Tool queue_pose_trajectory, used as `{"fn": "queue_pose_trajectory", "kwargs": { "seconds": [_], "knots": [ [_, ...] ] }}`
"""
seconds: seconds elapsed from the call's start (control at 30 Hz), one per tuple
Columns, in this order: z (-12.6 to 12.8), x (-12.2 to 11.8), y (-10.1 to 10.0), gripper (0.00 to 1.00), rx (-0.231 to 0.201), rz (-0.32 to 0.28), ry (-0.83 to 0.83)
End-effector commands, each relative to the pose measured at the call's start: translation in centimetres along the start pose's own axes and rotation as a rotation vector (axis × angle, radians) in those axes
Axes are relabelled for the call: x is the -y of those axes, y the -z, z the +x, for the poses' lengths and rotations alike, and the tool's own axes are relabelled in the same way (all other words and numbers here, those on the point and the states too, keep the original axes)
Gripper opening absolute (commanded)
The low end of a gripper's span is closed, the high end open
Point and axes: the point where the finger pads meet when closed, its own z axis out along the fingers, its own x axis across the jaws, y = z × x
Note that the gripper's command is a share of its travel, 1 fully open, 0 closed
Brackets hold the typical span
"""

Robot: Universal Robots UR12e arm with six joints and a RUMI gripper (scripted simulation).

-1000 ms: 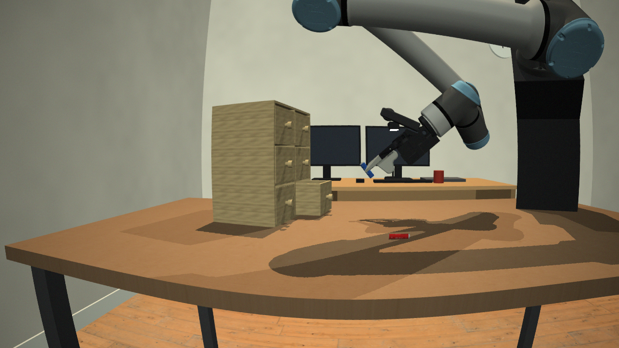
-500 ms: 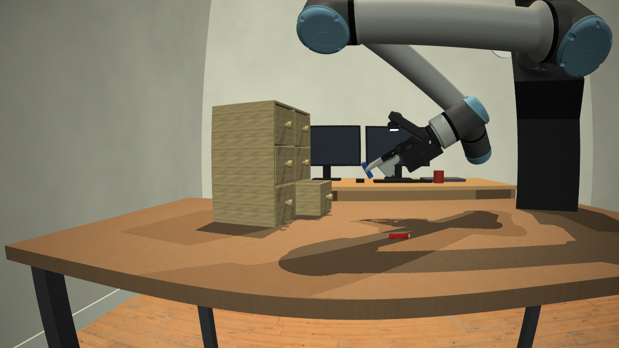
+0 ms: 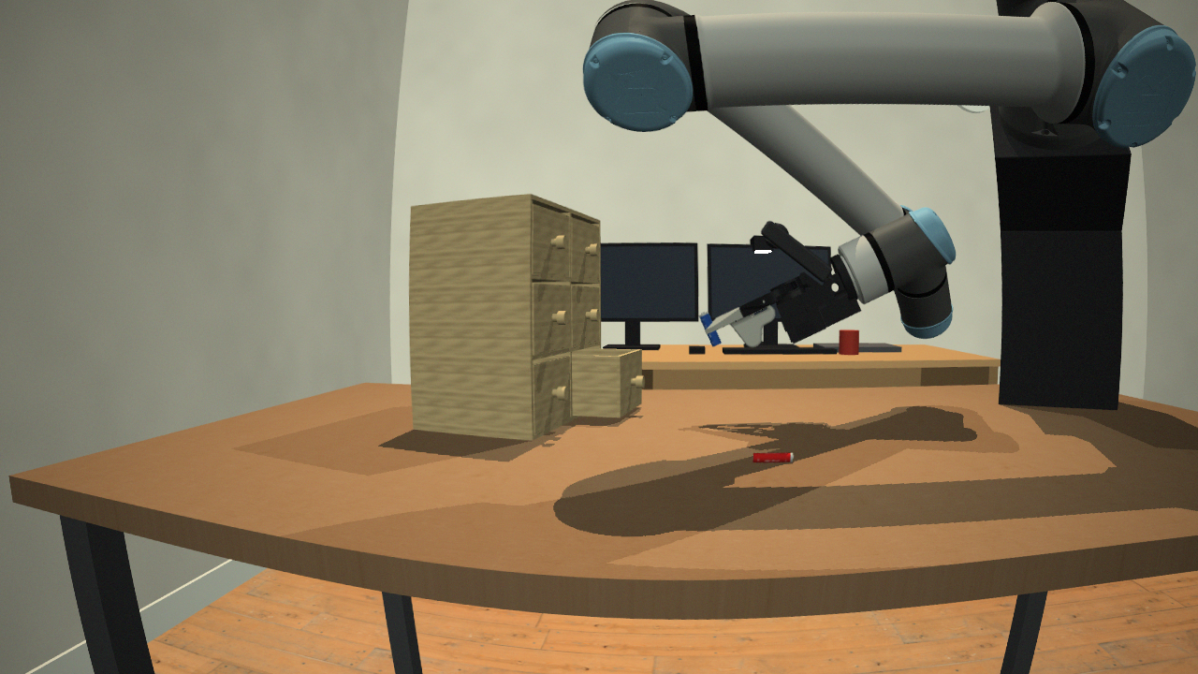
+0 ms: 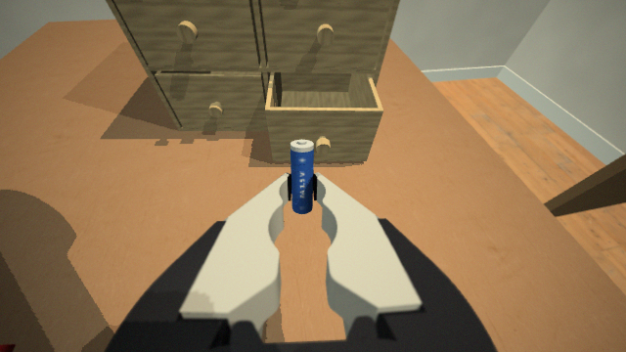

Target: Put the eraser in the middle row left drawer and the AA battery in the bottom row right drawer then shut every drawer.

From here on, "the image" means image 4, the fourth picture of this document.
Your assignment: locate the blue aa battery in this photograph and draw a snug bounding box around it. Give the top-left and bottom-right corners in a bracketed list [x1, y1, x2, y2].
[291, 140, 314, 214]

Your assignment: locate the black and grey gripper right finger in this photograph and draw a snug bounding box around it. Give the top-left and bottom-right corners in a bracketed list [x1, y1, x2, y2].
[313, 172, 498, 352]

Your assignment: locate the brown wooden chest of drawers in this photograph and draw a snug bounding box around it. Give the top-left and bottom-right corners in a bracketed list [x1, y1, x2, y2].
[106, 0, 400, 131]

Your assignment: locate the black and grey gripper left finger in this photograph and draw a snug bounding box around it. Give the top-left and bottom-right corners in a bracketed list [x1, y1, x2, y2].
[105, 172, 291, 352]

